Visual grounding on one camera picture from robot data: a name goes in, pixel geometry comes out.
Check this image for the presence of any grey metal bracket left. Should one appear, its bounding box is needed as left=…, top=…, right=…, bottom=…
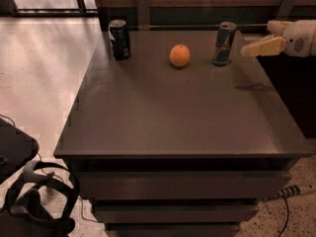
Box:
left=136, top=0, right=150, bottom=31

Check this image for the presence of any black chair seat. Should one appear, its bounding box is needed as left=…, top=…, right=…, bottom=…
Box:
left=0, top=118, right=39, bottom=184

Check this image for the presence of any striped cable sleeve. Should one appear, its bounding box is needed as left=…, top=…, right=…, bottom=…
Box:
left=268, top=184, right=316, bottom=200

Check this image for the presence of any black VR headset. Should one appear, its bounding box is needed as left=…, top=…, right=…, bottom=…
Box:
left=4, top=161, right=80, bottom=237

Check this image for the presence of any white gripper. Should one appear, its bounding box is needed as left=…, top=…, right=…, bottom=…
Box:
left=240, top=20, right=312, bottom=57

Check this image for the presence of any black floor cable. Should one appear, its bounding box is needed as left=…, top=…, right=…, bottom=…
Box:
left=276, top=196, right=290, bottom=237

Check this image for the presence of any grey metal bracket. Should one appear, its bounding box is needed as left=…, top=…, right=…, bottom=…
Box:
left=136, top=0, right=150, bottom=31
left=276, top=0, right=296, bottom=21

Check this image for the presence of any grey metal bracket right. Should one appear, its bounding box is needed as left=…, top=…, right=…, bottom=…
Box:
left=276, top=0, right=296, bottom=21

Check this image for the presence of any dark grey drawer cabinet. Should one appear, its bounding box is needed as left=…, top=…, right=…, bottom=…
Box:
left=55, top=31, right=310, bottom=237

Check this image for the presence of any redbull can blue silver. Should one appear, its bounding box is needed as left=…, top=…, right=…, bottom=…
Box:
left=212, top=22, right=237, bottom=67

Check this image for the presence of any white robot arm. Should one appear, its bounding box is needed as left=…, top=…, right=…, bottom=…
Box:
left=241, top=20, right=316, bottom=57

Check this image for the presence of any orange fruit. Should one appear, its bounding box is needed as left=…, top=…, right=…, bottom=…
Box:
left=170, top=44, right=191, bottom=67

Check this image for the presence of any dark soda can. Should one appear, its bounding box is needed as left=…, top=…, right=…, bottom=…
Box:
left=108, top=20, right=130, bottom=60

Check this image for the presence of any thin headset cable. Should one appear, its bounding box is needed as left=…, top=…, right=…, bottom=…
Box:
left=35, top=152, right=99, bottom=223

